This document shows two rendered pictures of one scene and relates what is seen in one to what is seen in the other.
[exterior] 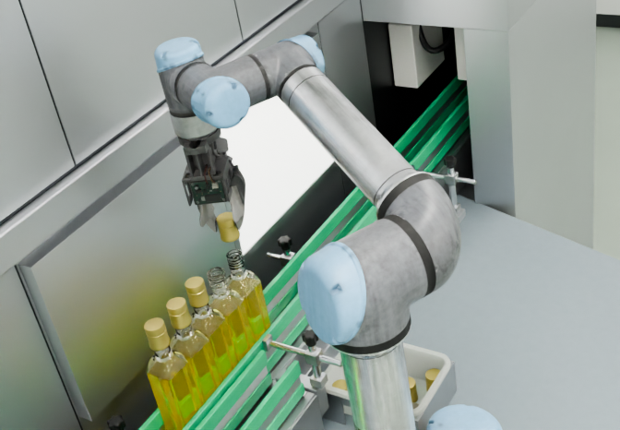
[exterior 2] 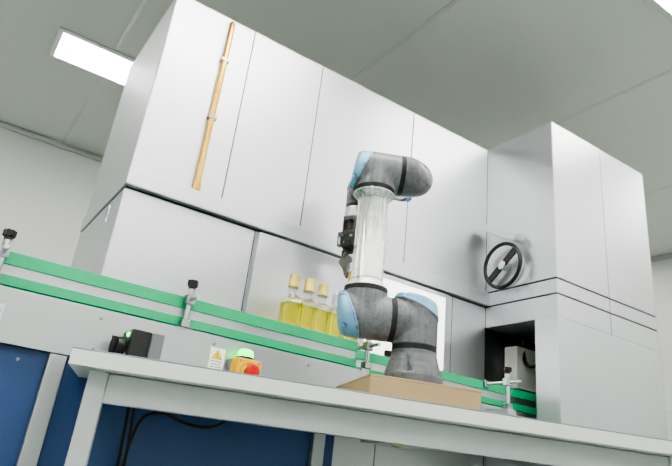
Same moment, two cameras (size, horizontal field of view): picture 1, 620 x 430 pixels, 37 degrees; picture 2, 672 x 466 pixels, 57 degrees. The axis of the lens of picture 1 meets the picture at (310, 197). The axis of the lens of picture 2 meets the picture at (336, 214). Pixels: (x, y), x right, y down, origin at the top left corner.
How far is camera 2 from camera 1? 1.73 m
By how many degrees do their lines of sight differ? 59
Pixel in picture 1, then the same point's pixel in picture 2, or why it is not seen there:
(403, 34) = (512, 352)
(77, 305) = (268, 269)
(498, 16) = (552, 307)
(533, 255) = not seen: hidden behind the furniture
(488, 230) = not seen: hidden behind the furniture
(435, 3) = (522, 307)
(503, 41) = (555, 322)
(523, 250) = not seen: hidden behind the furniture
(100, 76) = (327, 208)
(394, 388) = (374, 216)
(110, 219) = (302, 252)
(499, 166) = (552, 413)
